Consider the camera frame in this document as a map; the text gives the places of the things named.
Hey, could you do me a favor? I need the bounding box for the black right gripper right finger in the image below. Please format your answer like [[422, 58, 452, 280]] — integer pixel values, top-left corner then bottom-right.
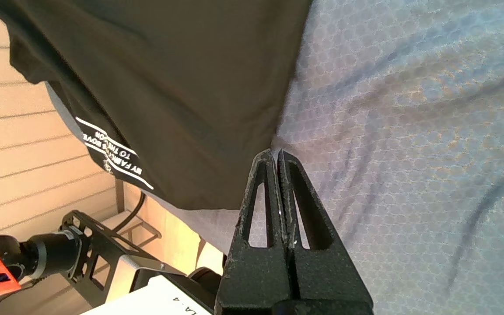
[[277, 150, 374, 315]]

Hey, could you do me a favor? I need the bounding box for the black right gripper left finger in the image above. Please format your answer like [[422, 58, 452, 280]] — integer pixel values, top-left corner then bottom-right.
[[215, 149, 298, 315]]

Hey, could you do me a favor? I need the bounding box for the black printed t-shirt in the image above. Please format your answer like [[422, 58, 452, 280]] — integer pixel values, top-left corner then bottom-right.
[[0, 0, 314, 211]]

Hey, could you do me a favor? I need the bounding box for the white robot base panel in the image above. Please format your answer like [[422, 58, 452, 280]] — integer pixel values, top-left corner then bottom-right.
[[81, 275, 214, 315]]

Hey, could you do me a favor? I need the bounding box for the bed with blue sheet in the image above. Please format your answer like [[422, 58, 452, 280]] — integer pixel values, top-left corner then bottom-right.
[[44, 0, 504, 315]]

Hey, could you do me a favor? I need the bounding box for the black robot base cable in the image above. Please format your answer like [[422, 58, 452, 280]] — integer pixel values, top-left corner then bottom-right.
[[114, 192, 147, 232]]

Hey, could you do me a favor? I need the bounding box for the black perforated robot bracket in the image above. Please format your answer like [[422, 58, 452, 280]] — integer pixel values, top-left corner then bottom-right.
[[59, 210, 191, 307]]

